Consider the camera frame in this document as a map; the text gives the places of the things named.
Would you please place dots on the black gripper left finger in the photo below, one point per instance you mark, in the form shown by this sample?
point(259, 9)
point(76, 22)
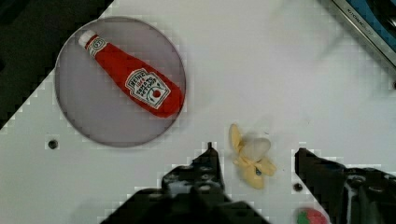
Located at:
point(204, 170)

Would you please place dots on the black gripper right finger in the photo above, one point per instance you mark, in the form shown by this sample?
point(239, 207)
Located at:
point(348, 195)

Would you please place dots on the plush peeled banana toy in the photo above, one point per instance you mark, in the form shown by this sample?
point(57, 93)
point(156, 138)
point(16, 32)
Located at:
point(252, 159)

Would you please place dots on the silver toaster oven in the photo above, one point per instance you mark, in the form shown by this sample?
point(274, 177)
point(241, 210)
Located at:
point(375, 20)

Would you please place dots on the plush strawberry toy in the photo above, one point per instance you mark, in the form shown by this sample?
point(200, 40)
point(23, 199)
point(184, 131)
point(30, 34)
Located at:
point(310, 216)

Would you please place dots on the red plush ketchup bottle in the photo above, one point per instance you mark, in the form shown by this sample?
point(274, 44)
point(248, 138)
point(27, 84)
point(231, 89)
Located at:
point(142, 83)

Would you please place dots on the round grey plate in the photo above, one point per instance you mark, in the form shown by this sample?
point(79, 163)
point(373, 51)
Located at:
point(92, 101)

